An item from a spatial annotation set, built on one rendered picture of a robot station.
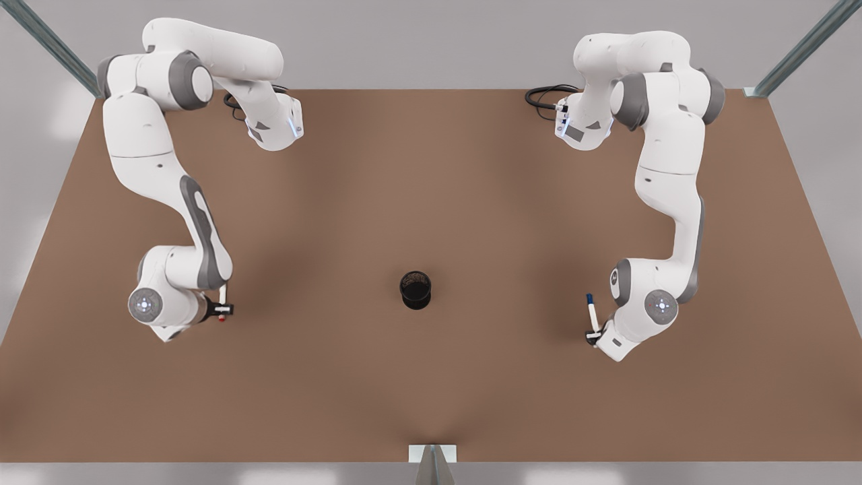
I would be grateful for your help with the white marker with blue cap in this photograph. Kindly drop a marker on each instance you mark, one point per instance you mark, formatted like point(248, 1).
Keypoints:
point(592, 313)

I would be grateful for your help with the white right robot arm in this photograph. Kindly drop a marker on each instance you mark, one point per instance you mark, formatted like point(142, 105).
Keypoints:
point(138, 135)

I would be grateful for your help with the silver frame post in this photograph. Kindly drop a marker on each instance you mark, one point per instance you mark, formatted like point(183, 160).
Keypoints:
point(801, 50)
point(50, 44)
point(432, 465)

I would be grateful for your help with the white marker with red cap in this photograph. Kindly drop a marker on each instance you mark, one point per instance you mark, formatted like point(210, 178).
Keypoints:
point(223, 294)

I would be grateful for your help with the black mesh pen holder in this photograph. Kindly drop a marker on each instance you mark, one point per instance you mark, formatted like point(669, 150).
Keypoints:
point(416, 291)

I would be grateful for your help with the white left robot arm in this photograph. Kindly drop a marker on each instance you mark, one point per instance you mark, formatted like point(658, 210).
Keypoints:
point(670, 148)

